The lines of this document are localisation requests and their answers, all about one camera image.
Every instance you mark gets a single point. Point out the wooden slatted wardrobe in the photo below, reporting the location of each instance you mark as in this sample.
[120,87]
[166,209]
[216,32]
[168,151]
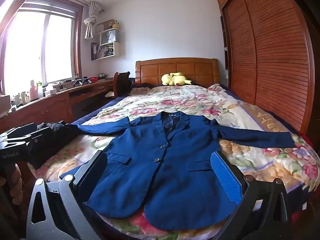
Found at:
[270,55]

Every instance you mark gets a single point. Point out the pink bottle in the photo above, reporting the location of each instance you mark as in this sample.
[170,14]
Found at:
[34,92]

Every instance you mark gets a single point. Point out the person's left hand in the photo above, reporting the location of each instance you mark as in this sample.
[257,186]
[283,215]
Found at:
[16,182]

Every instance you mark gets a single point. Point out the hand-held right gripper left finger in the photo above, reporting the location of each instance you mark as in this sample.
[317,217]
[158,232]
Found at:
[93,170]

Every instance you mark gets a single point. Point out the wooden chair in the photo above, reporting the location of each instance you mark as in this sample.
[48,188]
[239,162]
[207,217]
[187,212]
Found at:
[121,83]

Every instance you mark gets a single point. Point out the row of books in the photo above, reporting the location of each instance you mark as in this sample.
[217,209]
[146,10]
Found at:
[102,52]

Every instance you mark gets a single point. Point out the dark cloth pile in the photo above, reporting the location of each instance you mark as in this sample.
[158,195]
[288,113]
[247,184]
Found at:
[62,130]

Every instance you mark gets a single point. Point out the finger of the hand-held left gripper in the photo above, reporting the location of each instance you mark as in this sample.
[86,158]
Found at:
[17,132]
[42,147]

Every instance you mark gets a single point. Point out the long wooden desk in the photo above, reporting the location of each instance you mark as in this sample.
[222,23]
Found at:
[62,100]

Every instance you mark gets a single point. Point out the dark blue bed sheet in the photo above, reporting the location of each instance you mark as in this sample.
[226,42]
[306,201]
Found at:
[105,106]

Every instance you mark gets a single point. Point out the window with wooden frame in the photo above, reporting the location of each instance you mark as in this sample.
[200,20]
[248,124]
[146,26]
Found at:
[37,50]

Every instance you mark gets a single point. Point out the tied beige curtain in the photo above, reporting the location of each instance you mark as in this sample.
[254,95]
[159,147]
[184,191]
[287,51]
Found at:
[90,22]

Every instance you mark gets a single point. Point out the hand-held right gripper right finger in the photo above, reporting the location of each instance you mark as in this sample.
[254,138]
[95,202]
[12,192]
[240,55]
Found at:
[225,177]

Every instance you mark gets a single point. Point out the navy blue blazer jacket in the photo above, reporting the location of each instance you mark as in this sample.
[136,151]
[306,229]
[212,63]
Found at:
[155,180]

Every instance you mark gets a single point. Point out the red bowl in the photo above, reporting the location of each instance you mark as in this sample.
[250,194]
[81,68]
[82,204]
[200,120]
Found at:
[93,80]

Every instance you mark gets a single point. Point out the floral blanket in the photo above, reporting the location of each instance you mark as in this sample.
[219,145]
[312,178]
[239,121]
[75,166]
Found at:
[175,100]

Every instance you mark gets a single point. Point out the yellow plush toy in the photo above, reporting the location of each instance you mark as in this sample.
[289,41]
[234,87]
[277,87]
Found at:
[175,79]

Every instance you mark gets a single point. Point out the wooden bed headboard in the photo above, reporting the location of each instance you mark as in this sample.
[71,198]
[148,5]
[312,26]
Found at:
[175,70]

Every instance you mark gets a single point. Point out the white tissue box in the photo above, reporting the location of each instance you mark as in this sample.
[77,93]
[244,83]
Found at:
[50,90]

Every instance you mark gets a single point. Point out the black tools on desk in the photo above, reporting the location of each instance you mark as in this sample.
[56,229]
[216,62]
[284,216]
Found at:
[81,82]

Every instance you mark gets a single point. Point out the white wall shelf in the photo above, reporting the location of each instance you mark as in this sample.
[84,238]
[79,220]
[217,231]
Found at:
[117,50]

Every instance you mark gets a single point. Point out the white paper bag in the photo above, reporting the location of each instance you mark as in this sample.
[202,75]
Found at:
[108,37]

